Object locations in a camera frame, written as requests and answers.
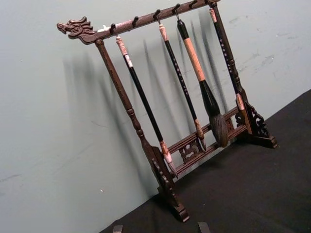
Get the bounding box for large brush with tan handle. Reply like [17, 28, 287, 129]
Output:
[176, 19, 229, 149]

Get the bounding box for black table cloth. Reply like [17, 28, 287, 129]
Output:
[99, 88, 311, 233]

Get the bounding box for carved dark wooden brush rack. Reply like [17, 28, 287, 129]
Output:
[56, 0, 279, 223]

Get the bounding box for black brush with pink ends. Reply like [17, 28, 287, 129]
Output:
[115, 35, 179, 180]

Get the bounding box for thin black brush white markings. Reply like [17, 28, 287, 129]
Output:
[158, 22, 207, 152]
[209, 8, 246, 120]

